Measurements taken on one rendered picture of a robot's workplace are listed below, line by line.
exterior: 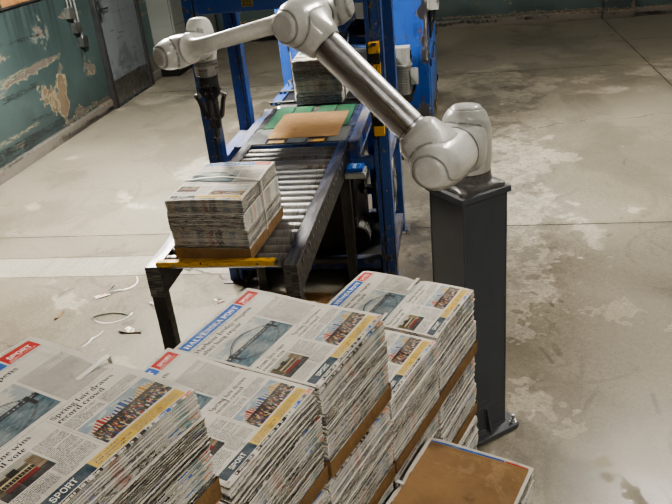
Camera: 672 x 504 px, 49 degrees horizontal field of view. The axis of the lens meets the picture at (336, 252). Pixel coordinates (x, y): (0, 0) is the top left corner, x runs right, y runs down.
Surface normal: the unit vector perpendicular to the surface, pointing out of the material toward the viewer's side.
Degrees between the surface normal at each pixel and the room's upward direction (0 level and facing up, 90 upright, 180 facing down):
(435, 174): 94
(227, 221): 90
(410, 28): 90
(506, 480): 0
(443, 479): 0
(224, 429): 1
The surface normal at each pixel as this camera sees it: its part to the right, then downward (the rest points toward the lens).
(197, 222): -0.23, 0.45
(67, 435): -0.10, -0.90
